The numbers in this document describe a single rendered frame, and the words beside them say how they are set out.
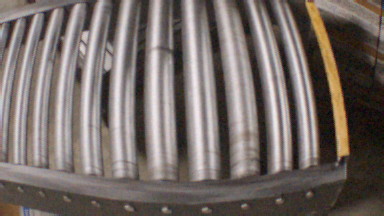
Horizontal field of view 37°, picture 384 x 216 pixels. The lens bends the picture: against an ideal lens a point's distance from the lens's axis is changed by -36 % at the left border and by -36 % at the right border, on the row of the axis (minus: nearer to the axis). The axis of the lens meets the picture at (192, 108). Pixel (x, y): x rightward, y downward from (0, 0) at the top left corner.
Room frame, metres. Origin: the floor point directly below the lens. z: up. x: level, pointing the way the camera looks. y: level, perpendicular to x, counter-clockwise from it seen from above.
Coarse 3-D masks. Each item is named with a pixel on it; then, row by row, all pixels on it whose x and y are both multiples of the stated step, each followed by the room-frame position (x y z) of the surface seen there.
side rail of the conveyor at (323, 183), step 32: (0, 192) 0.60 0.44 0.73; (32, 192) 0.61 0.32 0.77; (64, 192) 0.61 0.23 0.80; (96, 192) 0.63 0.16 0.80; (128, 192) 0.64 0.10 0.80; (160, 192) 0.65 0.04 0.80; (192, 192) 0.66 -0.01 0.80; (224, 192) 0.66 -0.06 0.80; (256, 192) 0.65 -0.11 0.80; (288, 192) 0.65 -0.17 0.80; (320, 192) 0.65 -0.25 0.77
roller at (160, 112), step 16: (160, 0) 1.08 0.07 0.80; (160, 16) 1.03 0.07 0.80; (160, 32) 0.98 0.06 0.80; (160, 48) 0.94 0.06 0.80; (160, 64) 0.91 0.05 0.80; (144, 80) 0.89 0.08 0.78; (160, 80) 0.87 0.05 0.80; (160, 96) 0.84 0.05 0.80; (160, 112) 0.81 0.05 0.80; (160, 128) 0.78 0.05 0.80; (160, 144) 0.75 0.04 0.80; (176, 144) 0.76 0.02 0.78; (160, 160) 0.72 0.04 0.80; (176, 160) 0.73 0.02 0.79; (160, 176) 0.69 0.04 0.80; (176, 176) 0.70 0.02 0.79
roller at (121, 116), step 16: (128, 0) 1.09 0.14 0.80; (128, 16) 1.04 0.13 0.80; (128, 32) 0.99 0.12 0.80; (128, 48) 0.95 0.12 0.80; (112, 64) 0.92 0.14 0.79; (128, 64) 0.91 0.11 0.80; (112, 80) 0.88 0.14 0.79; (128, 80) 0.87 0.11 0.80; (112, 96) 0.84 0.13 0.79; (128, 96) 0.84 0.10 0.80; (112, 112) 0.81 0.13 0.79; (128, 112) 0.81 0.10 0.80; (112, 128) 0.78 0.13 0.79; (128, 128) 0.78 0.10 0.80; (112, 144) 0.75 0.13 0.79; (128, 144) 0.75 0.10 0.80; (112, 160) 0.71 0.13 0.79; (128, 160) 0.71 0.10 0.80; (112, 176) 0.68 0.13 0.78; (128, 176) 0.68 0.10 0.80
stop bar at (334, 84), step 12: (312, 12) 1.09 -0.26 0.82; (324, 36) 1.02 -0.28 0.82; (324, 48) 0.98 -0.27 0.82; (324, 60) 0.95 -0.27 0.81; (336, 72) 0.91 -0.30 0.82; (336, 84) 0.88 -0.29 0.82; (336, 96) 0.85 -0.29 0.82; (336, 108) 0.82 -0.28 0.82; (336, 120) 0.79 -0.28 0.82; (336, 132) 0.77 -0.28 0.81; (348, 156) 0.70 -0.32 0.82
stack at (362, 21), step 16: (320, 0) 1.47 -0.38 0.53; (336, 0) 1.45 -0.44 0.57; (368, 0) 1.42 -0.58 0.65; (336, 16) 1.45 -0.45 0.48; (352, 16) 1.43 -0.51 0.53; (368, 16) 1.42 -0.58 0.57; (352, 32) 1.43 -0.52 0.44; (368, 32) 1.41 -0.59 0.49; (336, 48) 1.45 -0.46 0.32; (352, 48) 1.44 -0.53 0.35; (320, 64) 1.47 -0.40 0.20; (336, 64) 1.45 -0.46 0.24; (352, 64) 1.43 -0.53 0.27; (368, 64) 1.41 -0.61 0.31; (320, 80) 1.46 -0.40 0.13; (352, 80) 1.43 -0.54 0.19; (368, 80) 1.40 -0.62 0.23; (320, 96) 1.46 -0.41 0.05; (352, 96) 1.42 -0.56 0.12; (368, 96) 1.52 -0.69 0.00; (352, 112) 1.42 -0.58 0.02
